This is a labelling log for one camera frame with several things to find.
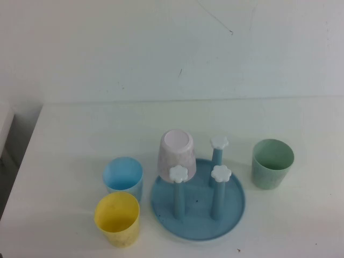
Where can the green plastic cup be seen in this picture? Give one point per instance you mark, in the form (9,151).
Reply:
(271,172)

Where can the light blue plastic cup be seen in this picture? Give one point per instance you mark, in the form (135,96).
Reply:
(122,173)

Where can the blue cup stand white caps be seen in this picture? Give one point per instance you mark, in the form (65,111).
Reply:
(199,215)

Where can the pink plastic cup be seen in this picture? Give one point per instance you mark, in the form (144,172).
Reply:
(176,158)

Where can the yellow plastic cup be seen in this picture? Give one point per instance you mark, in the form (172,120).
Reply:
(117,215)

